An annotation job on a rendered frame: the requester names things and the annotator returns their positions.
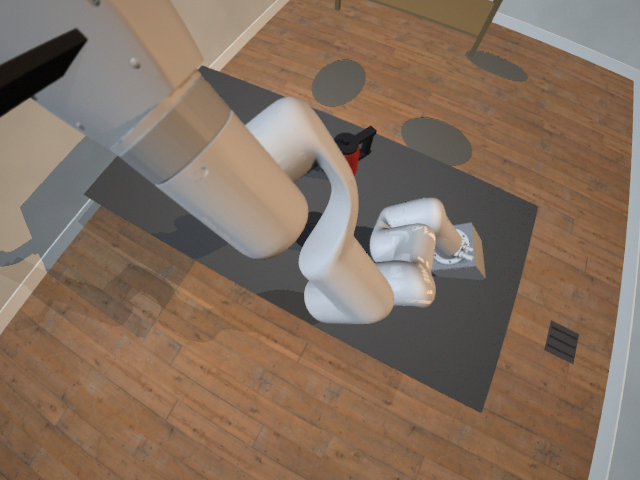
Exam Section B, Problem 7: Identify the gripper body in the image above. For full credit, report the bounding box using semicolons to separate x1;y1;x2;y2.
0;0;204;156

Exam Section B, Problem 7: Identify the red kettle with black lid and handle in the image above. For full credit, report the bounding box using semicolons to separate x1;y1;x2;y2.
334;126;377;175

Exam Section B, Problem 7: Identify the black round disk with center stud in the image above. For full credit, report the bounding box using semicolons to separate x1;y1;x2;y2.
296;211;323;247

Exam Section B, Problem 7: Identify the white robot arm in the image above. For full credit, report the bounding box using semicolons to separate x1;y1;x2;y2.
0;28;475;324

